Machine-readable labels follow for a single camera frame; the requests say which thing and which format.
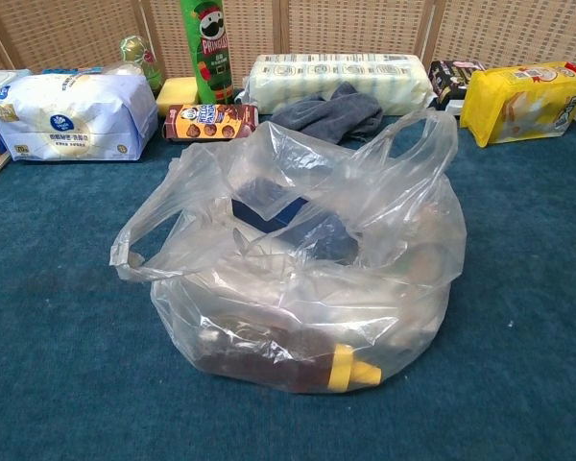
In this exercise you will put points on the clear plastic shopping bag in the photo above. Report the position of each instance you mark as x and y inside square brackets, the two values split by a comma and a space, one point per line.
[317, 298]

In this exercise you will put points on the yellow snack bag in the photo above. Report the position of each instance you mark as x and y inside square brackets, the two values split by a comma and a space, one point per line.
[523, 105]

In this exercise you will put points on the dark blue box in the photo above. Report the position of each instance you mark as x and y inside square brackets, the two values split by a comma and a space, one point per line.
[264, 204]

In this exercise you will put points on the grey cloth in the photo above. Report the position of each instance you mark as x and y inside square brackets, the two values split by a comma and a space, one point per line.
[326, 115]

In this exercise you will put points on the brown Hello Panda box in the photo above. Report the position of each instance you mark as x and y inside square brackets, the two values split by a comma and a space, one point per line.
[211, 122]

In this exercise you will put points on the brown sauce bottle yellow cap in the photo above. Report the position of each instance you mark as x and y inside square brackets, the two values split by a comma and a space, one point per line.
[345, 371]

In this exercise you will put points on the long white paper roll pack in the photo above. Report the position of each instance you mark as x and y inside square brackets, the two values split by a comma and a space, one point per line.
[341, 77]

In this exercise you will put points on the yellow sponge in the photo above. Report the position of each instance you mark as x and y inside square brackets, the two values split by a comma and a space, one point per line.
[175, 96]

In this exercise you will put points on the green Pringles can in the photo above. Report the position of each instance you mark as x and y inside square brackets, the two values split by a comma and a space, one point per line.
[211, 53]

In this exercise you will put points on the black pink snack pack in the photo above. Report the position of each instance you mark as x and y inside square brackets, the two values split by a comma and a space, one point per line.
[453, 79]

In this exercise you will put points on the teal felt table cover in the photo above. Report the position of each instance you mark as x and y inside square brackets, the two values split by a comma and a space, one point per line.
[77, 312]

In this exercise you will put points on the white blue tissue pack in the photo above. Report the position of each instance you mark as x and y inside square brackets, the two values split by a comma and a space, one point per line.
[72, 120]

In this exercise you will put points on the woven rattan folding screen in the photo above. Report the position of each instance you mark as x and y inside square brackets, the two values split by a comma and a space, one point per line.
[77, 33]

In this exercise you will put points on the light blue wipes pack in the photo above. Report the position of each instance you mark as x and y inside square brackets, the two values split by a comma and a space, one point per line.
[0, 79]

